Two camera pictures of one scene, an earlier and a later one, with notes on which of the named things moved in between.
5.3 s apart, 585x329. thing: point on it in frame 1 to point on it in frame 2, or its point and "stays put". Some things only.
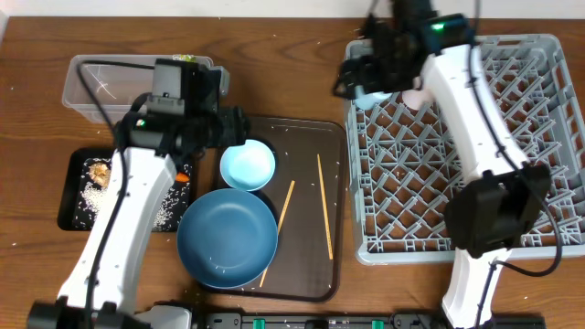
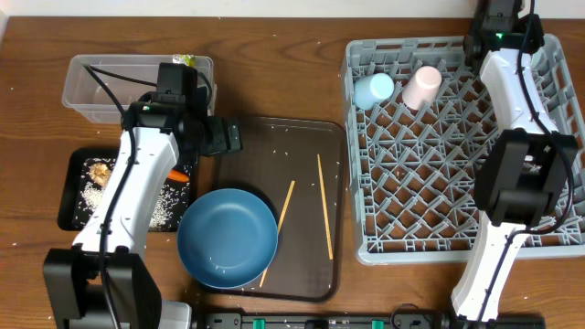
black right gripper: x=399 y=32 to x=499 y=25
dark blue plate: x=227 y=238 stays put
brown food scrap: x=101 y=174 stays put
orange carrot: x=182 y=177 stays put
